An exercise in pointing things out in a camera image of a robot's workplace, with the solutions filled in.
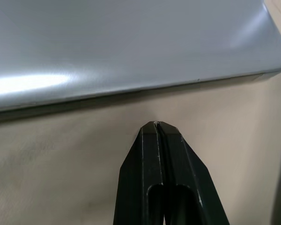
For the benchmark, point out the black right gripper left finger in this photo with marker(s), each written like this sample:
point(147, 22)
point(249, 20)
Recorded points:
point(140, 173)

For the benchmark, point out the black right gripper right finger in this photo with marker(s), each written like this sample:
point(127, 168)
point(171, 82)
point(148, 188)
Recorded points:
point(189, 178)

